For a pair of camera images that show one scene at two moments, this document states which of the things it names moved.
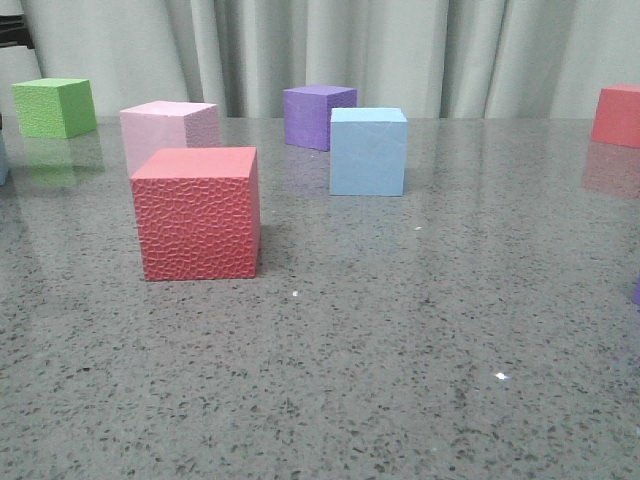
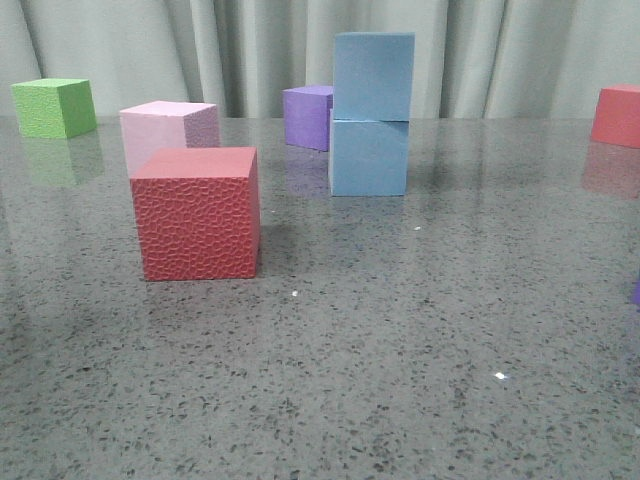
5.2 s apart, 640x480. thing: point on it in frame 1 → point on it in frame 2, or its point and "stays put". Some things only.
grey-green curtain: [433, 58] stays put
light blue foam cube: [4, 172] → [374, 76]
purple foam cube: [308, 111] stays put
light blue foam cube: [368, 151] stays put
